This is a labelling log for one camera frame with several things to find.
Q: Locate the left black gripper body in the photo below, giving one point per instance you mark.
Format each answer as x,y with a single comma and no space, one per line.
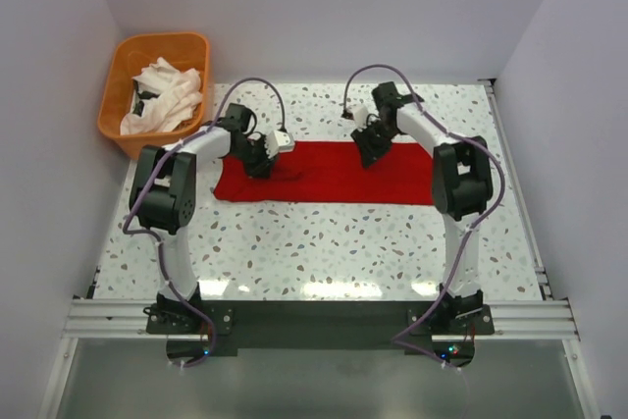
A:
254,156

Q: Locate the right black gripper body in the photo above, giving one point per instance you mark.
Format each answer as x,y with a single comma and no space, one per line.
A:
375,138

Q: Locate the red t shirt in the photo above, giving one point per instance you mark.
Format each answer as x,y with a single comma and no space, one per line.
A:
331,172

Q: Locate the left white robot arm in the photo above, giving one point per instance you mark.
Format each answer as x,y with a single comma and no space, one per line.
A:
163,191

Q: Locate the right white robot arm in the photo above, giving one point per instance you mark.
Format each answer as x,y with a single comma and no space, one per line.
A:
461,189

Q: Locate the white t shirt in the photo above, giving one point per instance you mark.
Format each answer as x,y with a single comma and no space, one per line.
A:
163,97

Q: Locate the orange plastic laundry basket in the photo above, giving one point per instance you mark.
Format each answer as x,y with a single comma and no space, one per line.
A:
183,50

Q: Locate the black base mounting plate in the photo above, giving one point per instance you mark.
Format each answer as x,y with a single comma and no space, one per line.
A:
224,328

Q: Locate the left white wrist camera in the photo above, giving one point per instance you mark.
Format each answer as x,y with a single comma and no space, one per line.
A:
278,142

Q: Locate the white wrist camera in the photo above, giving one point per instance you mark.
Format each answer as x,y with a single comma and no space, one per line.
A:
358,113
278,142

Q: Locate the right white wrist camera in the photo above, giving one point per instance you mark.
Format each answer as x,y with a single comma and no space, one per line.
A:
358,113

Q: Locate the aluminium frame rail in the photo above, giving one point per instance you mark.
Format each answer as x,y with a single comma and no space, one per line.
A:
518,291

